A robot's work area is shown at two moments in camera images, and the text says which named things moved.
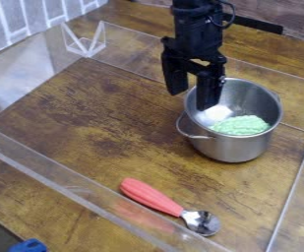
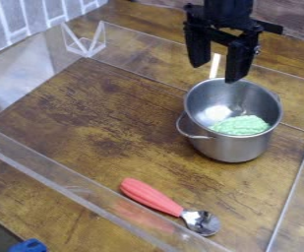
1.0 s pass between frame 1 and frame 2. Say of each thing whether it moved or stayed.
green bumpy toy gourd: stayed
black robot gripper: moved
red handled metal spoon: stayed
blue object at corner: stayed
